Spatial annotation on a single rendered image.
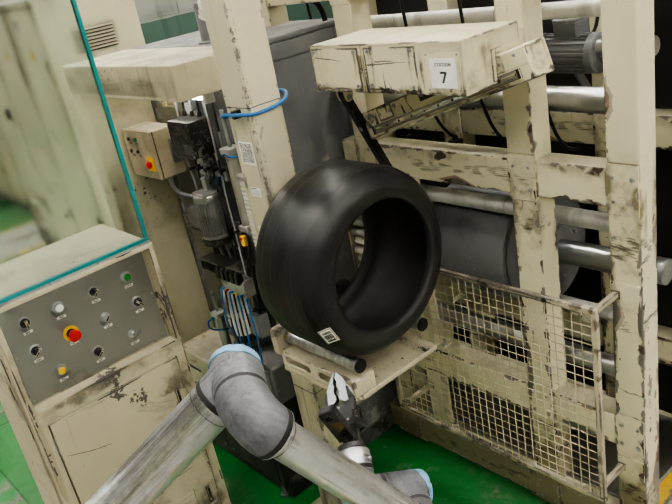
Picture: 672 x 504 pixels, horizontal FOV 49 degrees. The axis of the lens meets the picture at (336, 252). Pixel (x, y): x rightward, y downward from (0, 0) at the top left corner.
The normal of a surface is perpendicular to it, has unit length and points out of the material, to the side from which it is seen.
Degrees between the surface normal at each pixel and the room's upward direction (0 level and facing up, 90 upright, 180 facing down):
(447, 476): 0
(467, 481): 0
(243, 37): 90
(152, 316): 90
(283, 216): 45
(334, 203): 49
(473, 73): 90
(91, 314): 90
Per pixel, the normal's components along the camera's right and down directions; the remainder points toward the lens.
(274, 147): 0.65, 0.18
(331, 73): -0.73, 0.39
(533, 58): 0.57, -0.11
